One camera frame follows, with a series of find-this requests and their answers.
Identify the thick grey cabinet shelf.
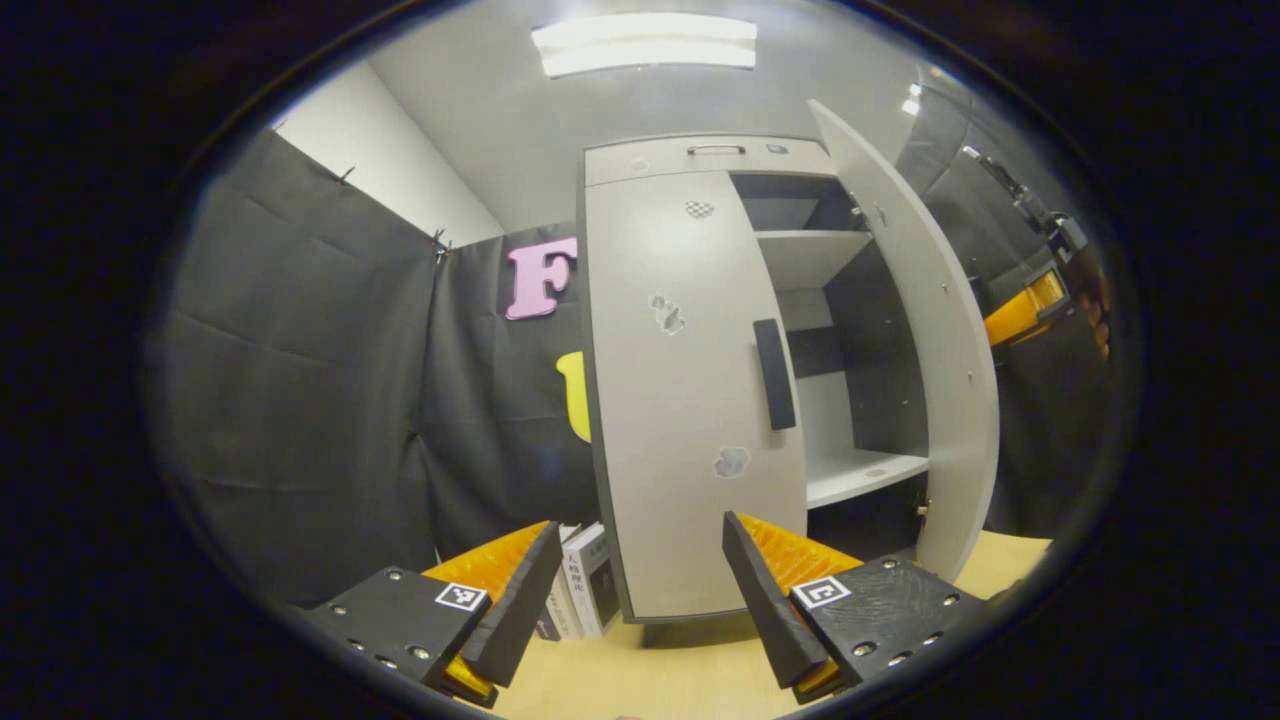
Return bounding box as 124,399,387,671
805,450,931,509

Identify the thin grey cabinet shelf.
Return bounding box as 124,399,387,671
755,230,873,291

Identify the grey cabinet door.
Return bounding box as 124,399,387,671
583,170,809,621
808,98,1001,583

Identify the white book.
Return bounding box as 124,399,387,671
562,522,621,639
545,525,586,641

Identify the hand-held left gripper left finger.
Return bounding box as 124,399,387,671
300,520,564,709

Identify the black backdrop cloth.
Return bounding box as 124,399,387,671
895,85,1113,541
150,128,601,606

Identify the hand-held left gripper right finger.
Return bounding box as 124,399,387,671
722,511,991,705

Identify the large ceiling light panel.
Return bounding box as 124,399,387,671
530,12,759,79

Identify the grey double-door shoe cabinet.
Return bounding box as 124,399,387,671
575,133,936,626

